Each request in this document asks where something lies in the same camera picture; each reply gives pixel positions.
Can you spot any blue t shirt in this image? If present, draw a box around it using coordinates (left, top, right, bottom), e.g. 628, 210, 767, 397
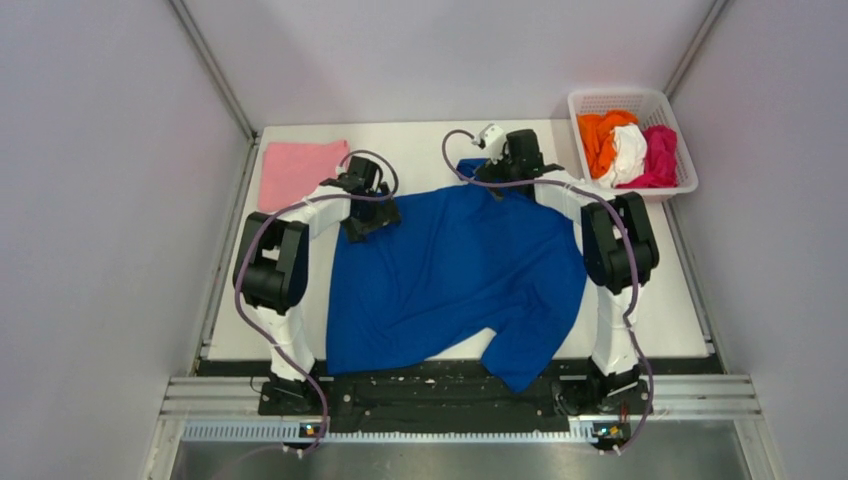
325, 185, 587, 393

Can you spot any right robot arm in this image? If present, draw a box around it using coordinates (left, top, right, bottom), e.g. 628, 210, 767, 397
471, 124, 659, 415

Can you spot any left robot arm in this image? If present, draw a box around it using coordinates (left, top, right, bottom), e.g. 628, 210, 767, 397
232, 149, 401, 415

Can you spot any folded pink t shirt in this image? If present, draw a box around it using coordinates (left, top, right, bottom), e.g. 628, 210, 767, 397
257, 140, 350, 213

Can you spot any orange t shirt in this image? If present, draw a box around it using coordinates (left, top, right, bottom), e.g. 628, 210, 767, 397
577, 110, 639, 180

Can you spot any white plastic basket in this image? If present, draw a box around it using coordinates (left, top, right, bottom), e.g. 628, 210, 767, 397
567, 87, 699, 201

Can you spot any white t shirt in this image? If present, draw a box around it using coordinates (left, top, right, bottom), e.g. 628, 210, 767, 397
596, 123, 648, 188

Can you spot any magenta t shirt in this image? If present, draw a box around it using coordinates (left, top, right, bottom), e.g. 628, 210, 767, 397
618, 125, 678, 189

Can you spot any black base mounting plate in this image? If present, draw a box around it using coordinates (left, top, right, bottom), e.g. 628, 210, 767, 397
198, 356, 723, 437

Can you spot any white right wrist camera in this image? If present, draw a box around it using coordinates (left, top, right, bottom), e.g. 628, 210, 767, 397
472, 123, 506, 155

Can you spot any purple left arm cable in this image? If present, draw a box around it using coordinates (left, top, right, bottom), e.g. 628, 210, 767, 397
233, 149, 400, 458

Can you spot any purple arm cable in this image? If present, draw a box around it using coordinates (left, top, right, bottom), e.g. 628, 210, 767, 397
233, 149, 400, 458
441, 129, 657, 455

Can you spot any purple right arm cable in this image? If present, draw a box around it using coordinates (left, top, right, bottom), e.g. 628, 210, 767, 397
441, 129, 657, 455

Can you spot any left corner metal post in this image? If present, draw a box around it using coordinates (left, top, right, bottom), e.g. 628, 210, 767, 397
165, 0, 258, 143

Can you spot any corner metal post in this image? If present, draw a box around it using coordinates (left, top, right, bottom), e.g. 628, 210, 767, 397
663, 0, 734, 99
165, 0, 258, 143

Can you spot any white slotted cable duct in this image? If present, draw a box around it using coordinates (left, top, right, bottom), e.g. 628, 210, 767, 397
182, 416, 611, 445

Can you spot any right corner metal post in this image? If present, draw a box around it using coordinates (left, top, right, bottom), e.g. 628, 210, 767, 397
663, 0, 734, 99

